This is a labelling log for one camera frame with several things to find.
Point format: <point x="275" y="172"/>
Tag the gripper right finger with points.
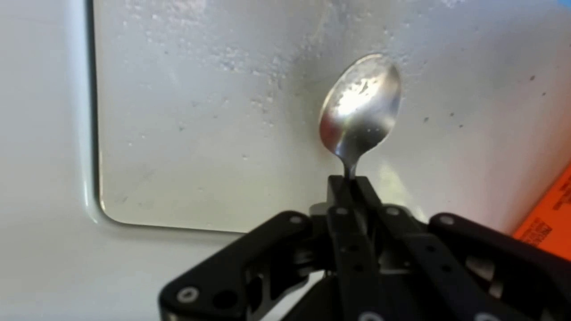
<point x="450" y="263"/>

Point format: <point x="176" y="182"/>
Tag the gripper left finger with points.
<point x="232" y="272"/>

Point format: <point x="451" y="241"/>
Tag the metal spoon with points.
<point x="361" y="109"/>

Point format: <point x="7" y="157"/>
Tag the orange box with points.
<point x="549" y="218"/>

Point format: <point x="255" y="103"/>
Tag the white sink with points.
<point x="276" y="116"/>

